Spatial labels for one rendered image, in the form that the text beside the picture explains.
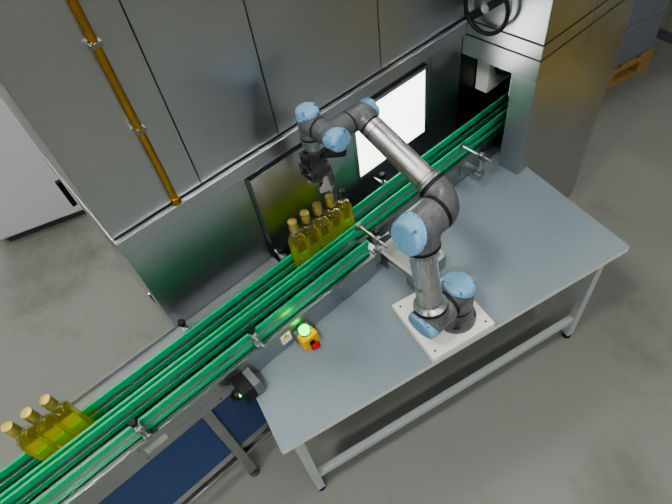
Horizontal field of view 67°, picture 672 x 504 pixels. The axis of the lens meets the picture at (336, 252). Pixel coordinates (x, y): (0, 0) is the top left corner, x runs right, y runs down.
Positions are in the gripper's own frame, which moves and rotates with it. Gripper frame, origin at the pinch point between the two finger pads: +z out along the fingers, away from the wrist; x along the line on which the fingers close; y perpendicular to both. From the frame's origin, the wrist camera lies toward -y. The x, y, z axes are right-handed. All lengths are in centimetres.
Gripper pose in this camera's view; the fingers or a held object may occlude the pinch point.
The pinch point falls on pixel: (326, 186)
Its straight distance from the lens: 185.6
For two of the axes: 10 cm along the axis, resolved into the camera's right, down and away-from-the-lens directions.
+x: 6.6, 5.3, -5.3
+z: 1.2, 6.2, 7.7
